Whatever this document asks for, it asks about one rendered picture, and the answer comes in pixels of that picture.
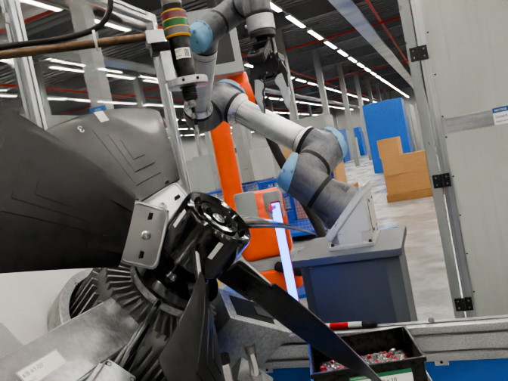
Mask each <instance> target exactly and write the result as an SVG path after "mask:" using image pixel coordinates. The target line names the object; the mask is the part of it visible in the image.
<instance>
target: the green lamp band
mask: <svg viewBox="0 0 508 381"><path fill-rule="evenodd" d="M178 24H185V25H188V26H189V23H188V19H187V18H185V17H176V18H172V19H168V20H166V21H164V22H163V30H164V29H165V28H167V27H169V26H174V25H178Z"/></svg>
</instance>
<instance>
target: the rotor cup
mask: <svg viewBox="0 0 508 381"><path fill-rule="evenodd" d="M184 209H185V211H186V213H185V215H184V216H183V218H182V219H181V220H180V222H179V223H178V224H177V226H176V227H174V225H173V224H174V223H175V221H176V220H177V218H178V217H179V215H180V214H181V213H182V212H183V210H184ZM213 213H217V214H219V215H221V216H222V218H223V219H224V220H225V222H224V223H221V222H219V221H217V220H215V219H214V217H213ZM250 239H251V234H250V232H249V229H248V227H247V225H246V223H245V221H244V220H243V219H242V218H241V217H240V216H239V215H238V214H237V213H236V212H235V211H234V210H233V209H232V208H231V207H230V206H228V205H227V204H226V203H224V202H222V201H221V200H219V199H218V198H216V197H214V196H211V195H209V194H205V193H201V192H191V193H189V194H188V195H187V196H186V197H185V198H184V199H183V200H182V201H181V203H180V205H179V206H178V208H177V209H176V210H175V211H174V213H173V214H172V216H171V217H170V219H169V220H168V224H167V227H166V233H165V237H164V241H163V247H162V251H161V254H160V260H159V264H158V265H157V267H156V270H151V269H147V268H141V267H137V269H138V271H139V274H140V275H141V277H142V278H143V280H144V281H145V283H146V284H147V285H148V286H149V287H150V288H151V289H152V290H153V291H154V292H155V293H157V294H158V295H159V296H161V297H162V298H164V299H165V300H166V301H168V302H171V303H172V304H174V305H177V306H179V307H182V308H186V307H187V304H188V302H189V300H190V297H191V295H190V294H189V289H188V285H189V284H190V283H196V278H195V272H194V260H193V253H192V249H195V252H196V251H197V252H198V253H199V255H200V265H201V268H205V271H206V274H204V275H203V276H204V280H205V282H206V283H209V286H210V290H209V302H210V304H211V303H212V302H213V300H214V299H215V298H216V296H217V295H218V281H217V279H218V278H220V277H222V276H223V275H224V274H225V273H226V271H227V270H228V269H229V268H230V267H231V266H232V264H233V263H234V262H235V260H236V259H237V258H238V256H239V255H240V254H241V253H242V251H244V249H245V248H246V247H247V245H248V244H249V242H250ZM219 242H220V243H223V246H222V247H221V248H220V250H219V251H218V252H217V253H216V254H215V256H214V257H213V258H212V259H209V258H208V256H209V254H210V253H211V252H212V251H213V250H214V248H215V247H216V246H217V244H218V243H219Z"/></svg>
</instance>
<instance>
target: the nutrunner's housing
mask: <svg viewBox="0 0 508 381"><path fill-rule="evenodd" d="M189 38H190V36H187V35H181V36H173V37H171V38H169V39H168V40H167V41H169V45H170V51H171V55H172V61H173V65H174V68H175V72H176V76H177V78H178V77H182V76H189V75H195V70H194V59H193V55H192V51H191V44H190V40H189ZM196 87H197V84H193V85H185V86H182V87H180V89H181V91H182V95H183V98H184V101H186V102H188V101H191V100H196V99H197V98H198V94H197V90H196V89H197V88H196Z"/></svg>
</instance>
